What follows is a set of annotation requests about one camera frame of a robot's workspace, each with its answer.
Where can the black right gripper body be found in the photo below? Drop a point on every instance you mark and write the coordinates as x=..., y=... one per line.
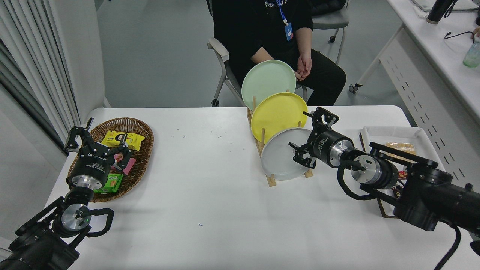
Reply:
x=324, y=148

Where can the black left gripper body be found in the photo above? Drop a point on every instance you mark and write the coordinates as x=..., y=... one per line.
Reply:
x=90, y=167

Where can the grey plate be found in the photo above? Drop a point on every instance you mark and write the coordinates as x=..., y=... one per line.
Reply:
x=277, y=157

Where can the person's right forearm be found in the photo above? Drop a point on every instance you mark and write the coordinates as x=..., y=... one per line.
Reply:
x=261, y=56

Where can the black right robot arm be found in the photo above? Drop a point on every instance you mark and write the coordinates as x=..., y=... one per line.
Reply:
x=431, y=191

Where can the person's left forearm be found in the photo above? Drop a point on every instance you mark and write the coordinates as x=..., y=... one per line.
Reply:
x=303, y=41

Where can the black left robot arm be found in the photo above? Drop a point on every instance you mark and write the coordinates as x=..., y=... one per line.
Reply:
x=37, y=243

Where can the wooden plate rack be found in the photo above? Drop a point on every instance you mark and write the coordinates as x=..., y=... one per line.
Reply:
x=270, y=180

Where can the yellow plate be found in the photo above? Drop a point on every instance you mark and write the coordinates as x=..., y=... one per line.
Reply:
x=277, y=112

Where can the pale green plate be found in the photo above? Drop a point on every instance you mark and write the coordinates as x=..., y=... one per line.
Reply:
x=266, y=78

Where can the person's left hand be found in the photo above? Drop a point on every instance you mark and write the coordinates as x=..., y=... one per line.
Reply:
x=304, y=65

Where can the person's hand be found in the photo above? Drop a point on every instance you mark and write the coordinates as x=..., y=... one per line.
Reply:
x=477, y=32

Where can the pink snack pack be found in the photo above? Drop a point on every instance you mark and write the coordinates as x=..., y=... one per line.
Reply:
x=130, y=165

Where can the yellow snack pack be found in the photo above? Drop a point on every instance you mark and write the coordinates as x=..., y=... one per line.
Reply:
x=110, y=139

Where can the brown wicker basket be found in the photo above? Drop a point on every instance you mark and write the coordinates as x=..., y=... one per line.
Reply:
x=144, y=157

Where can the green snack pack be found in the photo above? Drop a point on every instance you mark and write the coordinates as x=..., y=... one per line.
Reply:
x=112, y=183

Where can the white foam tray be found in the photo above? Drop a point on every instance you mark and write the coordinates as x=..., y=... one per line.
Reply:
x=393, y=133

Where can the tan puffed snack pack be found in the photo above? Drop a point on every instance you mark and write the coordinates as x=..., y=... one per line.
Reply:
x=401, y=147

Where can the red snack bar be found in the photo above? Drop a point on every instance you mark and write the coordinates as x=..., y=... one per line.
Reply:
x=403, y=174

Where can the brown Snickers bar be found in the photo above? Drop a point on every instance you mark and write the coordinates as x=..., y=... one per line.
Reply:
x=396, y=192

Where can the grey wheeled chair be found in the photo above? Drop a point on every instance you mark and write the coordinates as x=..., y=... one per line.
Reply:
x=330, y=20

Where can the pale grey curtain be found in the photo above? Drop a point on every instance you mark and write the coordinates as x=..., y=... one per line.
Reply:
x=22, y=56

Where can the person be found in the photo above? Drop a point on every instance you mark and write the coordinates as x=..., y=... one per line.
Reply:
x=243, y=30

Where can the grey chair with armrest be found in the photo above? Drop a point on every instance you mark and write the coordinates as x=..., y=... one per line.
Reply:
x=217, y=48

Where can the white side desk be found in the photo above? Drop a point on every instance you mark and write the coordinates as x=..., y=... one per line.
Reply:
x=442, y=52

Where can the black bottle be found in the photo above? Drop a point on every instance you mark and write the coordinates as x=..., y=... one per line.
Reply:
x=437, y=11

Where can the translucent green bottle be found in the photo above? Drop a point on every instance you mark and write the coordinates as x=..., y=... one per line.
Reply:
x=471, y=56

